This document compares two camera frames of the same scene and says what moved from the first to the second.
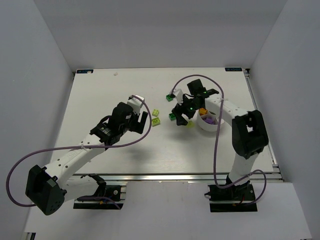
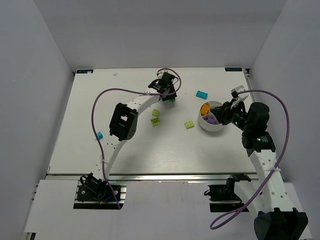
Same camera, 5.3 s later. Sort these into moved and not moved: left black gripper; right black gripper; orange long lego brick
Moved: left black gripper; right black gripper
Not moved: orange long lego brick
